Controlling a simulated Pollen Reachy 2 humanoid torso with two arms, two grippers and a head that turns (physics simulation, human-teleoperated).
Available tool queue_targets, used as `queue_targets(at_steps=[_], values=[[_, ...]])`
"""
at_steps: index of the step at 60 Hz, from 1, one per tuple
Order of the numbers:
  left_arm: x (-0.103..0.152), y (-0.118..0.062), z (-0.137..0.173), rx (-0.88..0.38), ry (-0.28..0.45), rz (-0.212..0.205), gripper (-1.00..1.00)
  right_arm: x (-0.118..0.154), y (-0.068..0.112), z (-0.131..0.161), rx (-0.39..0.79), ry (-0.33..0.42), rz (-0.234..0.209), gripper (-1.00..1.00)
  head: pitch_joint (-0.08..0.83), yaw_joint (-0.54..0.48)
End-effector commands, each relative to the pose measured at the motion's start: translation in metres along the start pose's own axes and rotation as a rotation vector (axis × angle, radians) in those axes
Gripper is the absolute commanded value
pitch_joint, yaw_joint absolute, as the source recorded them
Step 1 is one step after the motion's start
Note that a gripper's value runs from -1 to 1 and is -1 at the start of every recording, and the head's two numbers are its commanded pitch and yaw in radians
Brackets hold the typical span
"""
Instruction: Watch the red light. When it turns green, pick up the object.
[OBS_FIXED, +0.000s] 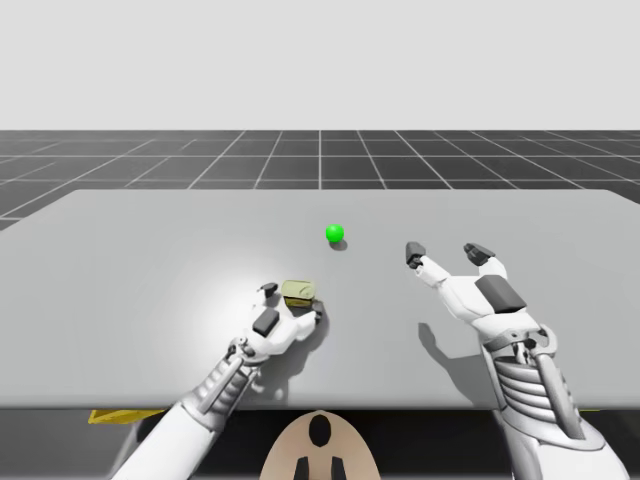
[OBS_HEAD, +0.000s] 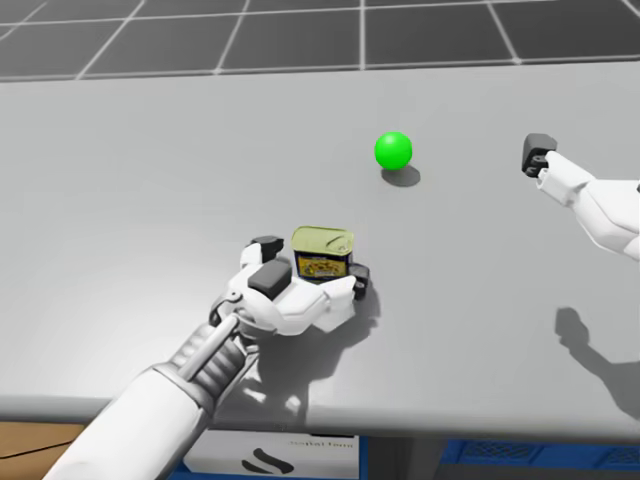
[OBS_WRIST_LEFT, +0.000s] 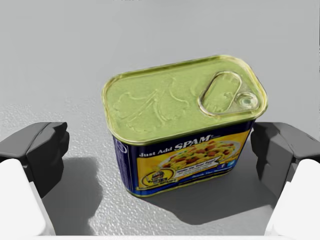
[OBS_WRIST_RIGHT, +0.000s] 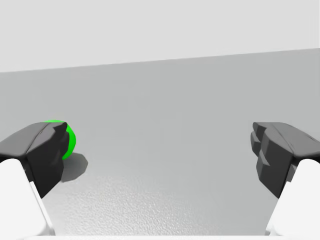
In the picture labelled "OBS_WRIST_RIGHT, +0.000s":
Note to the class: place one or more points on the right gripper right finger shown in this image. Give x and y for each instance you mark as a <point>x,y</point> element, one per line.
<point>277,155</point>

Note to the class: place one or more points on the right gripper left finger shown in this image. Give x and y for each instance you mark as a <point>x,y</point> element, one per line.
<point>42,155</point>

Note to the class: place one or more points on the green ball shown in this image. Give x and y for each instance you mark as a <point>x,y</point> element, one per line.
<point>71,143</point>

